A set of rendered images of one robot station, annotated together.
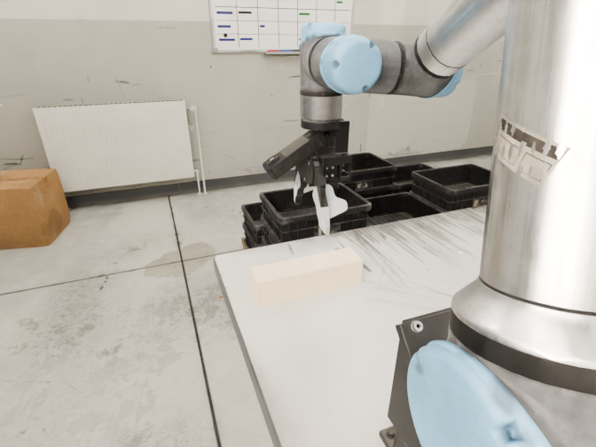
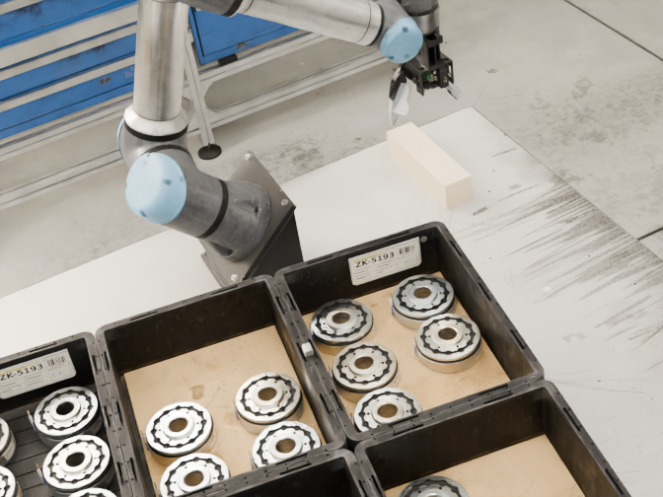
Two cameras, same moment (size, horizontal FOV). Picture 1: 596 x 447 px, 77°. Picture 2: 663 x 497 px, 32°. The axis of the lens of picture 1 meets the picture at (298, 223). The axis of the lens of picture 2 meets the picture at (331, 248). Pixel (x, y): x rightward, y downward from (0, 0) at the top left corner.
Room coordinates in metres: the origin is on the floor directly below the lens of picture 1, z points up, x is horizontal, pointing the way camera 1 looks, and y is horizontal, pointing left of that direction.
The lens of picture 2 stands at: (0.47, -1.94, 2.13)
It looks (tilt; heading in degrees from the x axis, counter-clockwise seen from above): 40 degrees down; 90
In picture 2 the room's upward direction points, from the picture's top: 10 degrees counter-clockwise
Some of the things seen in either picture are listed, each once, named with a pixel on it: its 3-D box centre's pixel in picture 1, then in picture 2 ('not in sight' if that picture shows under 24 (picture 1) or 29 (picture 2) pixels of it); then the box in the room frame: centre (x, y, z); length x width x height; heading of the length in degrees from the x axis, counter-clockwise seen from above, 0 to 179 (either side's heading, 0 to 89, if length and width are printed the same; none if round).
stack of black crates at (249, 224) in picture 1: (283, 228); not in sight; (1.84, 0.08, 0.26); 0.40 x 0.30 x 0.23; 111
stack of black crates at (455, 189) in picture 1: (454, 216); not in sight; (1.75, -0.81, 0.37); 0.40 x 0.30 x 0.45; 111
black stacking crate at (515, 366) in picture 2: not in sight; (404, 348); (0.54, -0.68, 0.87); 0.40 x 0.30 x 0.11; 102
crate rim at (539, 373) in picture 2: not in sight; (401, 325); (0.54, -0.68, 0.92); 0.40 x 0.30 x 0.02; 102
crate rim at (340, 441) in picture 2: not in sight; (213, 387); (0.25, -0.74, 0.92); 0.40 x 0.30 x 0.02; 102
